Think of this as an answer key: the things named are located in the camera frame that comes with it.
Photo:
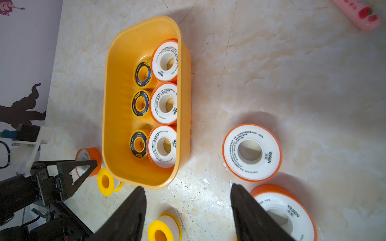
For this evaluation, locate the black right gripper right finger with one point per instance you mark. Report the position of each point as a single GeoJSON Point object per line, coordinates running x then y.
{"type": "Point", "coordinates": [252, 222]}

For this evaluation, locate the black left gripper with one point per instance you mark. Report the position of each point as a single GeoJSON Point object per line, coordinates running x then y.
{"type": "Point", "coordinates": [30, 192]}

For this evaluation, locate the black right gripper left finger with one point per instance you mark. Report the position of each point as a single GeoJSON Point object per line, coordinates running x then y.
{"type": "Point", "coordinates": [127, 222]}

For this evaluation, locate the black yellow tape roll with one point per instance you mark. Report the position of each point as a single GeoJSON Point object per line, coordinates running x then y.
{"type": "Point", "coordinates": [141, 104]}
{"type": "Point", "coordinates": [143, 76]}
{"type": "Point", "coordinates": [138, 143]}

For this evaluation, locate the yellow plastic storage box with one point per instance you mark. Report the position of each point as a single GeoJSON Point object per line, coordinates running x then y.
{"type": "Point", "coordinates": [119, 122]}

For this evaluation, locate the orange tape roll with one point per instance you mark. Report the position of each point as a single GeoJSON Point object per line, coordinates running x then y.
{"type": "Point", "coordinates": [164, 63]}
{"type": "Point", "coordinates": [164, 104]}
{"type": "Point", "coordinates": [287, 211]}
{"type": "Point", "coordinates": [88, 154]}

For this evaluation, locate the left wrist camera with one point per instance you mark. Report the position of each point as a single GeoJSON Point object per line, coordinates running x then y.
{"type": "Point", "coordinates": [20, 147]}

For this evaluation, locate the yellow tape roll centre front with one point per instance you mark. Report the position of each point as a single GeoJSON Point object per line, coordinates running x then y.
{"type": "Point", "coordinates": [165, 228]}

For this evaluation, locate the orange tape roll mid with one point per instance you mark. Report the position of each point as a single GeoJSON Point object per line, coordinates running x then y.
{"type": "Point", "coordinates": [252, 153]}
{"type": "Point", "coordinates": [162, 146]}

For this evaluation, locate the spoon with pink handle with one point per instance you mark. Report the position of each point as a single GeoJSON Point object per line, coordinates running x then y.
{"type": "Point", "coordinates": [360, 13]}

